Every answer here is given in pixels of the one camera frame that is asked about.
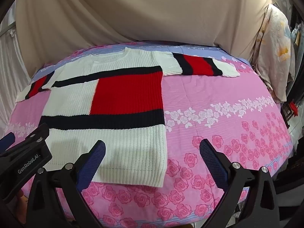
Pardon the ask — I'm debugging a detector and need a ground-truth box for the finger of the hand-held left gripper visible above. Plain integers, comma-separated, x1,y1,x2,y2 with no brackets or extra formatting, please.
0,123,50,159

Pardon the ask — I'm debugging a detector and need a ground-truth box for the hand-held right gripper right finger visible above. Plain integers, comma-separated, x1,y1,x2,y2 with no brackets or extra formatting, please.
199,139,279,228

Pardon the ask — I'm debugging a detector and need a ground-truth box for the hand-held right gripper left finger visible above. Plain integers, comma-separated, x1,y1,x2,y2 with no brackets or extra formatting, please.
25,140,106,228

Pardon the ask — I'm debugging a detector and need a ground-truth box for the white red black knit sweater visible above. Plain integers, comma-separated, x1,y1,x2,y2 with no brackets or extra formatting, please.
15,47,240,188

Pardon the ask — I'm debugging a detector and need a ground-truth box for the pink floral bed sheet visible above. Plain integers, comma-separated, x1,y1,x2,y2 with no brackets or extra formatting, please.
5,40,295,228

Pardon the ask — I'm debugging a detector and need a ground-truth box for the white sheer curtain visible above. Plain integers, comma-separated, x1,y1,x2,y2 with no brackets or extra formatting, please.
0,21,32,130

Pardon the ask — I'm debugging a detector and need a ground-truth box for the pale floral hanging cloth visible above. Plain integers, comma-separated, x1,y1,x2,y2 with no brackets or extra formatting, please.
252,4,296,104

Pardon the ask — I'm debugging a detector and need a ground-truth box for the beige backdrop cloth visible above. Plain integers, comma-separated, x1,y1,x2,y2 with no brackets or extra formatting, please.
14,0,273,61

